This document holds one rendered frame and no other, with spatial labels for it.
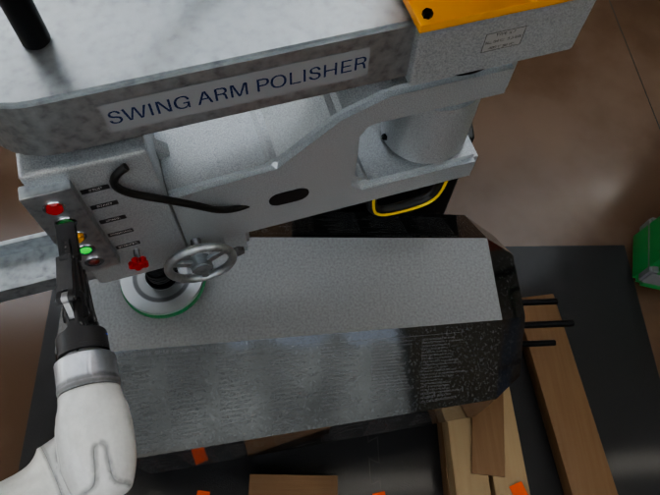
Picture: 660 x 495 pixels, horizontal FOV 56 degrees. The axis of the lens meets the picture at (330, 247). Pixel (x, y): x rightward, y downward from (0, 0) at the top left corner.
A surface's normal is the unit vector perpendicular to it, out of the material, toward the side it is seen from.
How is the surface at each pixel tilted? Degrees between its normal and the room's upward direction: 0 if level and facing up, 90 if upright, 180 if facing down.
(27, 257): 2
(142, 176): 90
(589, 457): 0
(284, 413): 45
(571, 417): 0
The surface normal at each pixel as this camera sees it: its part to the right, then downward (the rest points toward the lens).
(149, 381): 0.09, 0.32
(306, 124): -0.59, -0.18
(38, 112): 0.21, 0.88
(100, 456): 0.36, -0.36
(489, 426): 0.03, -0.44
